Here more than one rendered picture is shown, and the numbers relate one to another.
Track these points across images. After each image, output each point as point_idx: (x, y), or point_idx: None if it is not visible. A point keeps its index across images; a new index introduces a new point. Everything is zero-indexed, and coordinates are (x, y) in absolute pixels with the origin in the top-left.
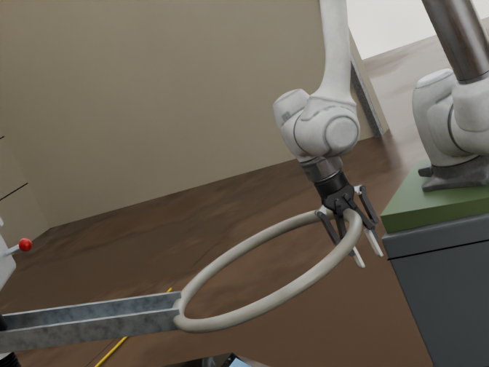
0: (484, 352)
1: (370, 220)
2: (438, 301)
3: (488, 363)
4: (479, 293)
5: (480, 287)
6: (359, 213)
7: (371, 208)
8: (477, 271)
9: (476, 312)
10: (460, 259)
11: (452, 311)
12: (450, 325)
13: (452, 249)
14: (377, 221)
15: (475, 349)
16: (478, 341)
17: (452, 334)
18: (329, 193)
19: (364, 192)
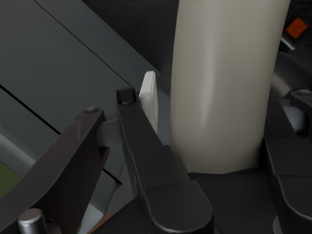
0: (94, 61)
1: (108, 143)
2: (96, 102)
3: (99, 59)
4: (39, 55)
5: (30, 52)
6: (146, 136)
7: (66, 137)
8: (9, 52)
9: (65, 62)
10: (10, 73)
11: (90, 87)
12: (106, 90)
13: (0, 82)
14: (91, 107)
15: (100, 68)
16: (91, 65)
17: (110, 87)
18: None
19: (3, 203)
